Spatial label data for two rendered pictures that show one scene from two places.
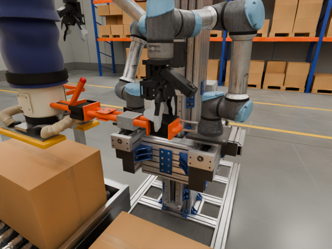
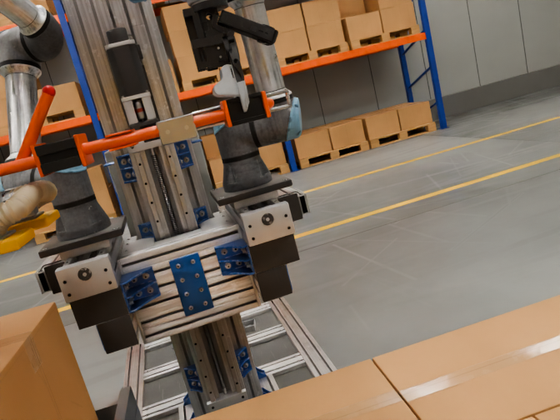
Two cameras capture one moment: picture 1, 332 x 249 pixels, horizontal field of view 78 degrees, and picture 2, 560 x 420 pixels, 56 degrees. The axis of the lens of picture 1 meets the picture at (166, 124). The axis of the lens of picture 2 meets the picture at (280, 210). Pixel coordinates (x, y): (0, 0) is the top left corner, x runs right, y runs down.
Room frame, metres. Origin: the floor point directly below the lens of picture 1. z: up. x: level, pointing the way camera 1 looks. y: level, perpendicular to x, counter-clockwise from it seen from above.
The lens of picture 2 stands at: (-0.26, 0.58, 1.29)
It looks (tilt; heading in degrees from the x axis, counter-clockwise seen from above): 13 degrees down; 326
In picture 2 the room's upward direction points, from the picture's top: 14 degrees counter-clockwise
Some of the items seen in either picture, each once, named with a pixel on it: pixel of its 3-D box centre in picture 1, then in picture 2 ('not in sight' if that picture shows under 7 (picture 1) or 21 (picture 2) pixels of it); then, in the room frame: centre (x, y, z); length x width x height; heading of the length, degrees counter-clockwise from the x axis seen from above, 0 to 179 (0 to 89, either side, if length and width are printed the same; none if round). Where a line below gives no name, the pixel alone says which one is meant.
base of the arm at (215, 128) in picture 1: (210, 123); (244, 169); (1.09, -0.25, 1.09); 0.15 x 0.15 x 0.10
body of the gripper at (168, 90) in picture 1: (157, 79); (212, 37); (0.63, 0.02, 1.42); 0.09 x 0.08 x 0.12; 62
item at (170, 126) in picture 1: (163, 126); (244, 109); (0.61, 0.01, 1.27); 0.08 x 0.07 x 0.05; 63
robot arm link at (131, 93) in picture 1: (134, 94); (63, 177); (1.30, 0.20, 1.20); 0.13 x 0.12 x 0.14; 36
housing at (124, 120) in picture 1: (130, 120); (177, 129); (0.67, 0.13, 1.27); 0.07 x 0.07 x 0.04; 63
